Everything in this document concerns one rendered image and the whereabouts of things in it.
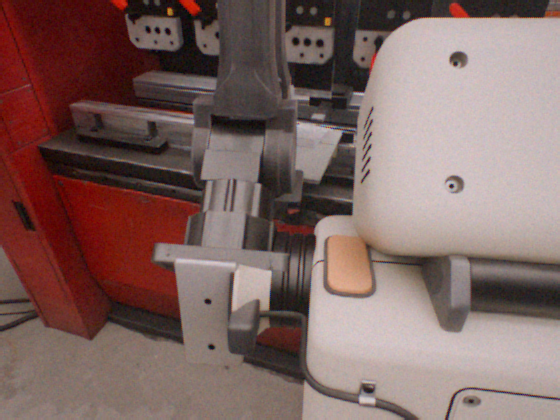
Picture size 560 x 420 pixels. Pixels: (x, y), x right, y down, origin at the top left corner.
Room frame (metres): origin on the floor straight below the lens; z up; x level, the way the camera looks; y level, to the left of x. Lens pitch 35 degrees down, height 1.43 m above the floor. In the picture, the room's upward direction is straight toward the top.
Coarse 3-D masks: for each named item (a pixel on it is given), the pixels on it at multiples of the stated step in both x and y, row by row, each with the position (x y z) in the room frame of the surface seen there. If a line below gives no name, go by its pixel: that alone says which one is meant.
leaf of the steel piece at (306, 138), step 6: (300, 132) 0.95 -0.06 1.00; (306, 132) 0.95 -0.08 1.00; (312, 132) 0.95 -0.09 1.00; (318, 132) 0.95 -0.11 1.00; (324, 132) 0.95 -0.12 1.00; (300, 138) 0.87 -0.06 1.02; (306, 138) 0.92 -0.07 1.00; (312, 138) 0.92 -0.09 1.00; (318, 138) 0.92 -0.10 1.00; (300, 144) 0.87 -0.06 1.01; (306, 144) 0.87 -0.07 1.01; (312, 144) 0.86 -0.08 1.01
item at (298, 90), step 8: (296, 64) 1.01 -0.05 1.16; (304, 64) 1.00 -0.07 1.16; (312, 64) 1.00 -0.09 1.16; (320, 64) 0.99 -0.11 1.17; (328, 64) 0.98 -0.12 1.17; (296, 72) 1.01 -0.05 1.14; (304, 72) 1.00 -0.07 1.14; (312, 72) 0.99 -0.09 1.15; (320, 72) 0.99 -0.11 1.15; (328, 72) 0.98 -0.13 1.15; (296, 80) 1.01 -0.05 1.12; (304, 80) 1.00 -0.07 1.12; (312, 80) 0.99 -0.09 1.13; (320, 80) 0.99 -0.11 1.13; (328, 80) 0.98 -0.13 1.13; (296, 88) 1.01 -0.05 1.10; (304, 88) 1.00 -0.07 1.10; (312, 88) 0.99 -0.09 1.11; (320, 88) 0.99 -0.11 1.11; (328, 88) 0.98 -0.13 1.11; (312, 96) 1.00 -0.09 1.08; (320, 96) 1.00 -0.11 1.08; (328, 96) 0.99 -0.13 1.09
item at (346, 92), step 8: (336, 88) 1.21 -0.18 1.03; (344, 88) 1.21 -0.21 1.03; (352, 88) 1.25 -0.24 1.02; (336, 96) 1.17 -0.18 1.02; (344, 96) 1.17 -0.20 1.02; (312, 104) 1.19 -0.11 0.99; (320, 104) 1.15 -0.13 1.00; (328, 104) 1.15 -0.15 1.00; (336, 104) 1.16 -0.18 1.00; (344, 104) 1.16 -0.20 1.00; (320, 112) 1.09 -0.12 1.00; (328, 112) 1.10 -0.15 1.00; (312, 120) 1.03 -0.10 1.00; (320, 120) 1.03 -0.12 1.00
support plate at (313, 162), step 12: (336, 132) 0.96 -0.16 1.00; (324, 144) 0.88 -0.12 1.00; (336, 144) 0.89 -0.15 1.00; (300, 156) 0.82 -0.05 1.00; (312, 156) 0.82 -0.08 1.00; (324, 156) 0.82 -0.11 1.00; (300, 168) 0.76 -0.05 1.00; (312, 168) 0.76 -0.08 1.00; (324, 168) 0.76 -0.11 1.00; (312, 180) 0.71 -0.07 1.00
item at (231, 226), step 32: (224, 192) 0.29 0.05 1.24; (256, 192) 0.30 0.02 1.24; (192, 224) 0.28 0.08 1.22; (224, 224) 0.26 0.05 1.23; (256, 224) 0.27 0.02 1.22; (160, 256) 0.24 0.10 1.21; (192, 256) 0.24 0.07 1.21; (224, 256) 0.24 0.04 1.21; (256, 256) 0.24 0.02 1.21; (288, 256) 0.24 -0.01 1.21
